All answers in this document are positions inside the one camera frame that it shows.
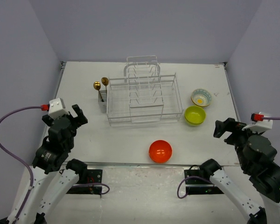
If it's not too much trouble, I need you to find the gold spoon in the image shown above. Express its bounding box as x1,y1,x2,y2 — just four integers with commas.
93,81,104,102
101,77,109,91

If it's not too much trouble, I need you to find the white cutlery holder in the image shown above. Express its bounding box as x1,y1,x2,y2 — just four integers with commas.
98,90,107,113

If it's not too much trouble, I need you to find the lime green bowl front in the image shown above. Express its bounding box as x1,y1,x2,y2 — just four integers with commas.
184,105,206,126

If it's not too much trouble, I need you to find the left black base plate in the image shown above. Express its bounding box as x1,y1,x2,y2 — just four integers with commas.
67,169,103,195

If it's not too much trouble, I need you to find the blue patterned yellow bowl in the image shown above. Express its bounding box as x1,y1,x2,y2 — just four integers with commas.
191,89,212,107

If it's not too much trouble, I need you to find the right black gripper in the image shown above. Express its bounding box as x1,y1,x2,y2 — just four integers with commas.
213,116,263,170

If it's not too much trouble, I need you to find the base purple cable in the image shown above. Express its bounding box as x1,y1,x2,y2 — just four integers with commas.
71,183,110,195
176,175,212,199

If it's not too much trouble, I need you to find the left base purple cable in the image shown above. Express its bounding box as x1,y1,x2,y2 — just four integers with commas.
71,183,110,195

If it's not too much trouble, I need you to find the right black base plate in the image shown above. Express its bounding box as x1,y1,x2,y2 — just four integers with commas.
184,167,223,195

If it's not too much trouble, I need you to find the white wire dish rack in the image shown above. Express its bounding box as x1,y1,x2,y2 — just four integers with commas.
106,56,183,126

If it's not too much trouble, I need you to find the orange bowl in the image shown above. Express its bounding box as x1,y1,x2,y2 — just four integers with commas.
148,140,173,163

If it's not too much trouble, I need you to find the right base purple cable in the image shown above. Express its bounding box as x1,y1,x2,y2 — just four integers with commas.
176,175,212,199

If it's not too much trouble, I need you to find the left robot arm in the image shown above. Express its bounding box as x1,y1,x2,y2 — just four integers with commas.
0,103,88,224

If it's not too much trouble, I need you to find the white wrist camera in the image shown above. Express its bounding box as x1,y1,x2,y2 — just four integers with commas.
242,112,273,133
48,98,70,119

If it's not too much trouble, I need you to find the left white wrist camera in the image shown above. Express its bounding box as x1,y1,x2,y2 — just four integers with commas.
48,98,70,119

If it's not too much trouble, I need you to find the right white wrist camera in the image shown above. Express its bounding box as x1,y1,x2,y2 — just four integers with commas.
242,112,273,133

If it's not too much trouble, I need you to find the gold spoon right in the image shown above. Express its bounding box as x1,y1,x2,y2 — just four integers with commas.
101,77,109,91

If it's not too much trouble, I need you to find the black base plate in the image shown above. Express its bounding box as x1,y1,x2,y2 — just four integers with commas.
67,169,103,195
184,167,223,195

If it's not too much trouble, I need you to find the gold spoon left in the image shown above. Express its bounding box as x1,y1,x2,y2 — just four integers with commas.
93,81,104,102

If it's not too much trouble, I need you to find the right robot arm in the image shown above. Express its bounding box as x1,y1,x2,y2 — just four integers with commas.
199,118,280,224

